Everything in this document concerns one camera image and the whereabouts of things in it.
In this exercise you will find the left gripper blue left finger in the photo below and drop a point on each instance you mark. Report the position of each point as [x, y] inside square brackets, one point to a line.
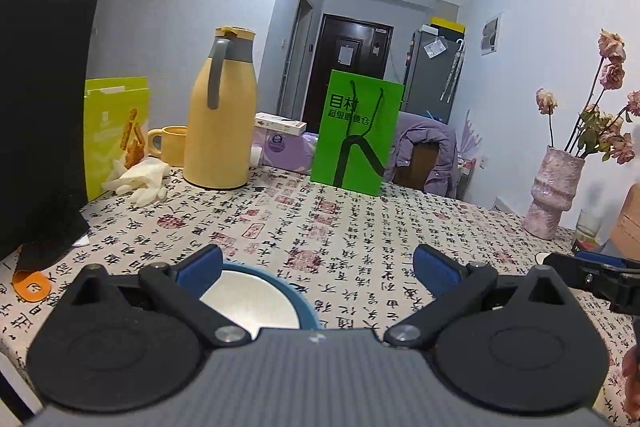
[198, 272]

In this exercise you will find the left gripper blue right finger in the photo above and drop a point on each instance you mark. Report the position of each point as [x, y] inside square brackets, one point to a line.
[437, 272]

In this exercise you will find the blue bowl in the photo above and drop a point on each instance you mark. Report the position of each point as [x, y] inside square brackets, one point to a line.
[307, 317]

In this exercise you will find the white black-rimmed bowl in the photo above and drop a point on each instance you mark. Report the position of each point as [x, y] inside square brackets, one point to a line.
[251, 302]

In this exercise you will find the person right hand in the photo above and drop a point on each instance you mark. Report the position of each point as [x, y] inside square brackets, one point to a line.
[630, 371]

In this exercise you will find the pink laptop case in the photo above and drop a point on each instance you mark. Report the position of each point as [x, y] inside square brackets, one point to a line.
[624, 240]

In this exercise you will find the drinking glass with straw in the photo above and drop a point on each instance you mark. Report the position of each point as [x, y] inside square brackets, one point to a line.
[587, 227]

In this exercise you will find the calligraphy print tablecloth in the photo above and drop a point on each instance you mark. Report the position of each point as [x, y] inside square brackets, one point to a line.
[346, 253]

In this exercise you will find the white rubber gloves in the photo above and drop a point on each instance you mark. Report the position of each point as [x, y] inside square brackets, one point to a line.
[143, 183]

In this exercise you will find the pink textured vase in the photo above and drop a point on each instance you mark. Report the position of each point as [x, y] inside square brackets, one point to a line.
[553, 192]

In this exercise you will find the wooden chair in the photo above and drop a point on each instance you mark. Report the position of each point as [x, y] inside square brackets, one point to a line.
[422, 162]

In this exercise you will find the yellow mug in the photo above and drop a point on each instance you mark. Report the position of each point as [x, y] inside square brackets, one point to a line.
[168, 144]

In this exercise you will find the purple puffer jacket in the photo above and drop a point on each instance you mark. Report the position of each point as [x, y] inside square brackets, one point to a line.
[412, 129]

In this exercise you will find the dried pink roses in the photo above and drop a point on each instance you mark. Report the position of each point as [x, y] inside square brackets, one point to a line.
[595, 132]

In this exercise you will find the purple tissue pack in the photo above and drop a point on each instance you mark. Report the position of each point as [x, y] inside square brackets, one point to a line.
[283, 151]

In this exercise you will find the yellow thermos jug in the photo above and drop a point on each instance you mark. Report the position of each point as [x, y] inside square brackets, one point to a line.
[222, 113]

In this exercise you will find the white flat box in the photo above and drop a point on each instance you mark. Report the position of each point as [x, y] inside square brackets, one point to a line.
[279, 124]

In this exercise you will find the green paper shopping bag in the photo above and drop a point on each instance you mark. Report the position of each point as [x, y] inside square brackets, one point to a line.
[357, 130]

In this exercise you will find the orange tape roll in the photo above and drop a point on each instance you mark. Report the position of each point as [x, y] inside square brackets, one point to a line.
[32, 287]

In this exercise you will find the yellow-green snack box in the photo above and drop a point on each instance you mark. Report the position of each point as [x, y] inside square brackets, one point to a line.
[116, 118]

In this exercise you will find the grey refrigerator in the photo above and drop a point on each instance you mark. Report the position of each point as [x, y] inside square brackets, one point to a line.
[433, 67]

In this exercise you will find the dark entrance door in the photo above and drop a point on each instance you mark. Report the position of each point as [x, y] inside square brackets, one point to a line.
[349, 45]

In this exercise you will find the yellow box on refrigerator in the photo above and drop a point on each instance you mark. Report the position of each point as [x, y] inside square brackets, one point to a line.
[449, 24]

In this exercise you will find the black paper shopping bag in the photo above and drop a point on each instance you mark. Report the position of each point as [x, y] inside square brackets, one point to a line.
[44, 56]

